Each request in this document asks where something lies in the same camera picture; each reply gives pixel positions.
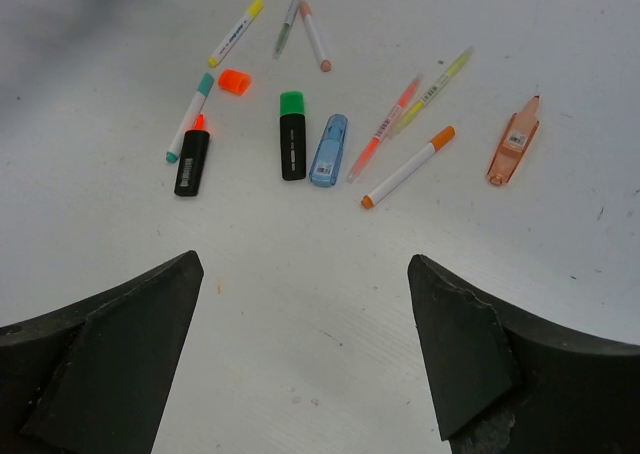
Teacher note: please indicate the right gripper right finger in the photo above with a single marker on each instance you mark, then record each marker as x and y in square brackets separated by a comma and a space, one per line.
[503, 380]

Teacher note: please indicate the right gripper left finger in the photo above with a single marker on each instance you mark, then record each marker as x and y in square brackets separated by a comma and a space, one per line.
[95, 376]

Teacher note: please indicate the teal capped white marker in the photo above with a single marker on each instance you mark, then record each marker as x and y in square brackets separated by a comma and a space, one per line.
[190, 117]

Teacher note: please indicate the pink capped white marker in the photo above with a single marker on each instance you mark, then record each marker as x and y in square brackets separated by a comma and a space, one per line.
[314, 37]

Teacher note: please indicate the black highlighter orange tip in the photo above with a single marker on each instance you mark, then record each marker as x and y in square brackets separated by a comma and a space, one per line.
[192, 159]

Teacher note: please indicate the orange capped white marker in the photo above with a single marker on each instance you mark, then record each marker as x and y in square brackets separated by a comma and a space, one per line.
[407, 169]

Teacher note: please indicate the orange clear highlighter pen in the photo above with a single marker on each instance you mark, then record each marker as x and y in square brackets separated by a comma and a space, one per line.
[384, 129]

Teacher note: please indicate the blue correction tape dispenser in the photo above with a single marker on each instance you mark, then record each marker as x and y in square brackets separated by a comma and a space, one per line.
[326, 164]

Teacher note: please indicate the yellow clear highlighter pen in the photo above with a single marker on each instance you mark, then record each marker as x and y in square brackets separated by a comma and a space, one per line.
[430, 94]

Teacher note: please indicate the orange highlighter cap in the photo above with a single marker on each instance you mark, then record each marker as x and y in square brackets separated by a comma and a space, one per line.
[234, 82]

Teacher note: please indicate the black highlighter green cap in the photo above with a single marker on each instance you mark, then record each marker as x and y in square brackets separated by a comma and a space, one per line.
[292, 129]

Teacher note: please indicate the yellow capped white marker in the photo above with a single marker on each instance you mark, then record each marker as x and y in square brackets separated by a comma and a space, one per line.
[235, 33]

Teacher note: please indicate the green clear pen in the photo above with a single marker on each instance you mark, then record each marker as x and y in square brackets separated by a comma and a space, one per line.
[286, 28]

